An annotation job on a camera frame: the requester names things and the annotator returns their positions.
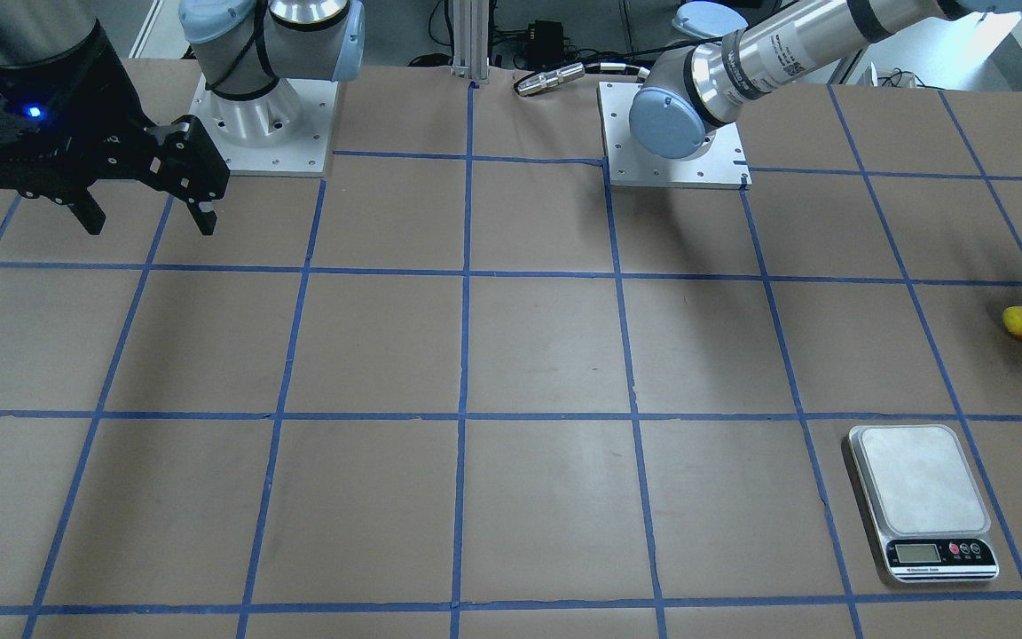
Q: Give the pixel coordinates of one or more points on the aluminium frame post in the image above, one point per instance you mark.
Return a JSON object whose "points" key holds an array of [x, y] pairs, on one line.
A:
{"points": [[471, 35]]}

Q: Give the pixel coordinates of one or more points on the black power adapter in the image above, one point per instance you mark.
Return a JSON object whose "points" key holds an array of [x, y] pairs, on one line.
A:
{"points": [[545, 44]]}

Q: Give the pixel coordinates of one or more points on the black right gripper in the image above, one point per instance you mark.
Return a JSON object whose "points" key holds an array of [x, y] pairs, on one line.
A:
{"points": [[96, 133]]}

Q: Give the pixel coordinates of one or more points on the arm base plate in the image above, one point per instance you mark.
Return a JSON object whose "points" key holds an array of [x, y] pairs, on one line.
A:
{"points": [[654, 138], [285, 134]]}

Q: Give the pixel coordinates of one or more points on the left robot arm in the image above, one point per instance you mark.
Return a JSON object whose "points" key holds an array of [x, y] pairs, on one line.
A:
{"points": [[692, 92]]}

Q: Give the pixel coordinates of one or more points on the silver digital kitchen scale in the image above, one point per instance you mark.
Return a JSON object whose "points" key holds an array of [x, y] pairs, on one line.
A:
{"points": [[927, 517]]}

